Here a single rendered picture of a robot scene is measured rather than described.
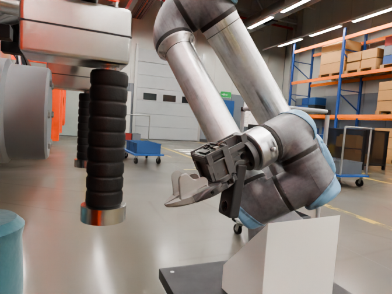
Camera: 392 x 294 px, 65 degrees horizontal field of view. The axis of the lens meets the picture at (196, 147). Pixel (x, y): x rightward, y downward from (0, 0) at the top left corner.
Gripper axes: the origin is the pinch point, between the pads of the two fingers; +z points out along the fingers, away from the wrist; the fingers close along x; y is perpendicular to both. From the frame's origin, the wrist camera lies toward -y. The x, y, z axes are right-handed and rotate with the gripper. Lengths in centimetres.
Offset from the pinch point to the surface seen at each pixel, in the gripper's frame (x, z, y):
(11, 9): 2.4, 11.6, 38.9
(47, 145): 8.7, 15.1, 20.3
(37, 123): 11.4, 15.1, 23.4
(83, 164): -9.2, 11.0, 12.7
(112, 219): 24.7, 12.6, 13.0
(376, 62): -591, -974, -178
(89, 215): 24.1, 14.3, 14.2
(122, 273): -107, 11, -71
